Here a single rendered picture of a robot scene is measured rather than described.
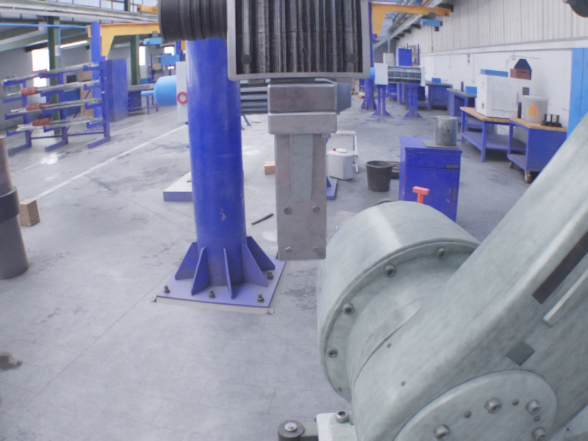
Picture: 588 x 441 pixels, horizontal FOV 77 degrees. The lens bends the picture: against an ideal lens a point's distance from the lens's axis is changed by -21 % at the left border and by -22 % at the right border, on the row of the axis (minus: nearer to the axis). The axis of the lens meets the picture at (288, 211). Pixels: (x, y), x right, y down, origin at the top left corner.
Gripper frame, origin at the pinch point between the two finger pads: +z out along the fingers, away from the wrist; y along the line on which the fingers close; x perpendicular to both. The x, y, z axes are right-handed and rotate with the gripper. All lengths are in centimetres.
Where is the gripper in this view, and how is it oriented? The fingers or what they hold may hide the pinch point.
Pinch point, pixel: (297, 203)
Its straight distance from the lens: 55.0
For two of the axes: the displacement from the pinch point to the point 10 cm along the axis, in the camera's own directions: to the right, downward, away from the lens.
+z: 0.2, 9.5, 3.3
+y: -0.4, -3.2, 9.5
